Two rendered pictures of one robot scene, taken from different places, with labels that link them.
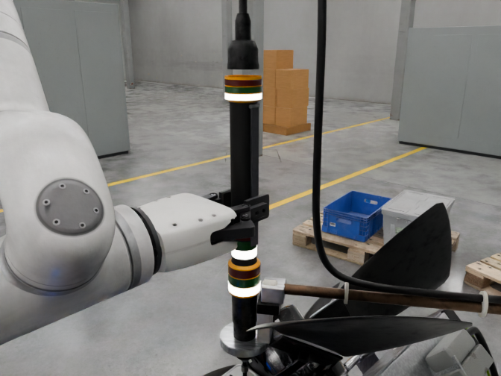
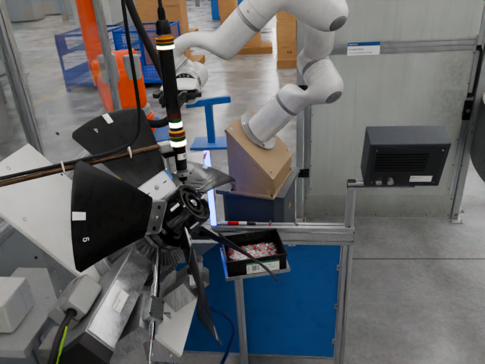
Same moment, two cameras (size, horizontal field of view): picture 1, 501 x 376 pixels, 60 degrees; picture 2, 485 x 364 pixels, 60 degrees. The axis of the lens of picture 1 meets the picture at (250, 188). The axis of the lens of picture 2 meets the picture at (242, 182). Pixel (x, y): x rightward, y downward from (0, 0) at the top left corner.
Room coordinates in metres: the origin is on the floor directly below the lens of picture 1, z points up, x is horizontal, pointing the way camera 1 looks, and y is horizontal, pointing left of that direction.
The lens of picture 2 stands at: (1.48, -0.52, 1.77)
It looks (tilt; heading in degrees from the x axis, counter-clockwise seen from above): 27 degrees down; 142
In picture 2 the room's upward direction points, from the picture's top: 3 degrees counter-clockwise
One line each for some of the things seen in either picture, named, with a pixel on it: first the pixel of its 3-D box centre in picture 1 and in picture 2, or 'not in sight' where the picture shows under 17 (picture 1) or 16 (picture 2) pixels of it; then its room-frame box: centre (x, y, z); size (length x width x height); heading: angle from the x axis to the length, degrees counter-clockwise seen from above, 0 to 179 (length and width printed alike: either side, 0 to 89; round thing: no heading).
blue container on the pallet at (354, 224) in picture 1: (357, 214); not in sight; (3.59, -0.94, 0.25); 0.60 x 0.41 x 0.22; 144
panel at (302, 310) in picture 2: not in sight; (244, 302); (0.34, 0.33, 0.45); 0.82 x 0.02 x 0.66; 45
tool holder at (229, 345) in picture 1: (251, 312); (176, 157); (0.52, 0.00, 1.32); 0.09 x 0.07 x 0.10; 80
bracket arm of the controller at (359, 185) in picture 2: not in sight; (379, 184); (0.72, 0.71, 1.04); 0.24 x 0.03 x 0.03; 45
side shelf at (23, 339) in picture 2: not in sight; (22, 307); (0.21, -0.46, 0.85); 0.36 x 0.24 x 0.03; 135
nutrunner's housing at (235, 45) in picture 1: (244, 206); (172, 101); (0.52, 0.01, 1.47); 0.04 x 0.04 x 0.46
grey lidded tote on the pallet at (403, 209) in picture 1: (417, 221); not in sight; (3.29, -1.35, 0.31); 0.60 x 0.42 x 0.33; 143
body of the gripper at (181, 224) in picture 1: (174, 229); (181, 89); (0.45, 0.08, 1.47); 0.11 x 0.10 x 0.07; 135
